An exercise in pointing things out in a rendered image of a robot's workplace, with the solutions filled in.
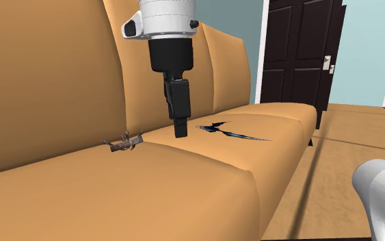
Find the dark blue dragon figure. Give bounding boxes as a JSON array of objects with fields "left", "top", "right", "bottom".
[{"left": 196, "top": 120, "right": 273, "bottom": 142}]

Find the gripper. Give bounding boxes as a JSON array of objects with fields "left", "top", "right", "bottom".
[{"left": 147, "top": 38, "right": 194, "bottom": 139}]

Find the tan sofa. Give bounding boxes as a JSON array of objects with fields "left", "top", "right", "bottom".
[{"left": 0, "top": 0, "right": 318, "bottom": 241}]

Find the black panelled door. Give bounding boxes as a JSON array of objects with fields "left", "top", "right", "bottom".
[{"left": 259, "top": 0, "right": 347, "bottom": 131}]

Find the brown branch-shaped figure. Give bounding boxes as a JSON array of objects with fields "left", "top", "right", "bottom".
[{"left": 103, "top": 130, "right": 145, "bottom": 153}]

